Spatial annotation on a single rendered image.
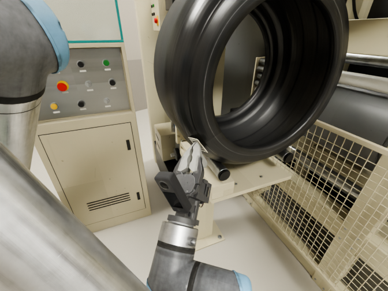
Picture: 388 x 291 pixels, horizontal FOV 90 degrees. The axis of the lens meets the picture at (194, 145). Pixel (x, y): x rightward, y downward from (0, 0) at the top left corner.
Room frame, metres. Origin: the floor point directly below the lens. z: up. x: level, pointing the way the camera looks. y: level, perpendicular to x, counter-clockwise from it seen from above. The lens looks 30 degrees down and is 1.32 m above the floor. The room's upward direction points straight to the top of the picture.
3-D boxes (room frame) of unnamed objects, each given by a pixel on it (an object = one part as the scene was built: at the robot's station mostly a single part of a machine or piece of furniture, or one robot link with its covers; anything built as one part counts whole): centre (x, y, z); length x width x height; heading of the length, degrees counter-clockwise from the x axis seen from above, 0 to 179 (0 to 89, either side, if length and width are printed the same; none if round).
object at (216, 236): (0.96, -0.05, 0.01); 0.27 x 0.27 x 0.02; 22
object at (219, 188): (0.68, -0.04, 0.83); 0.36 x 0.09 x 0.06; 22
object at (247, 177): (0.73, -0.17, 0.80); 0.37 x 0.36 x 0.02; 112
